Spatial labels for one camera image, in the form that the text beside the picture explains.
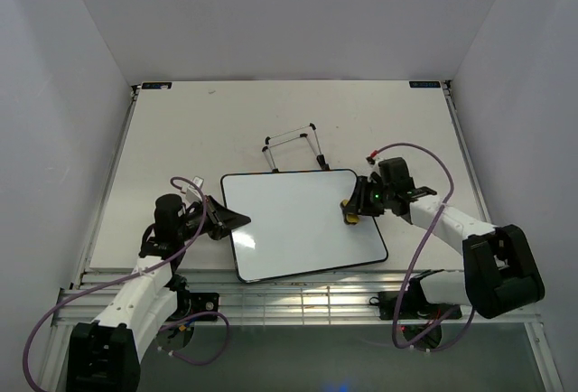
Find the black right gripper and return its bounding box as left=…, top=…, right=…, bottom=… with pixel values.
left=343, top=176, right=393, bottom=218

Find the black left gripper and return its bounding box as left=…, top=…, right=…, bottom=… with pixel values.
left=177, top=195, right=250, bottom=241

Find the yellow bone-shaped eraser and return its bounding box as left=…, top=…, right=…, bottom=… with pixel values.
left=340, top=200, right=359, bottom=225

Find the white dry-erase whiteboard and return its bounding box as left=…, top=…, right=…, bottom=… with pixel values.
left=220, top=169, right=388, bottom=283

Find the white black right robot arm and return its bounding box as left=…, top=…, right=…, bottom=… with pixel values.
left=340, top=157, right=545, bottom=319

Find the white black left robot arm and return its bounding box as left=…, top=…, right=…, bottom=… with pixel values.
left=65, top=194, right=251, bottom=391

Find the folding metal easel stand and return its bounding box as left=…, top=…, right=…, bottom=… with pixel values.
left=262, top=123, right=330, bottom=173

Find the blue right corner label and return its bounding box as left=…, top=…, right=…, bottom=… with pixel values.
left=409, top=80, right=442, bottom=89

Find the blue corner label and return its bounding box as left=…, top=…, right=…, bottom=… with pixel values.
left=141, top=82, right=172, bottom=90
left=409, top=80, right=442, bottom=89

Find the blue left corner label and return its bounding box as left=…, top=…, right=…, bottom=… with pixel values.
left=141, top=82, right=172, bottom=90

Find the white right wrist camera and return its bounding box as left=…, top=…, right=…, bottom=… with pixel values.
left=366, top=150, right=383, bottom=183

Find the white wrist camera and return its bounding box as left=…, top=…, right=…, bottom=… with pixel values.
left=181, top=176, right=204, bottom=203
left=366, top=150, right=383, bottom=183

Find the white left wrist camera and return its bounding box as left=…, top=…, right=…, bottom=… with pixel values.
left=181, top=176, right=204, bottom=203

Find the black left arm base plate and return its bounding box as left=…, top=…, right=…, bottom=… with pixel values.
left=167, top=290, right=220, bottom=322

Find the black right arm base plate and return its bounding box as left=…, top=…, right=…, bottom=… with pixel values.
left=368, top=291, right=453, bottom=321

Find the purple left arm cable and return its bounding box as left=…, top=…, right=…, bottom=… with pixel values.
left=23, top=176, right=230, bottom=392

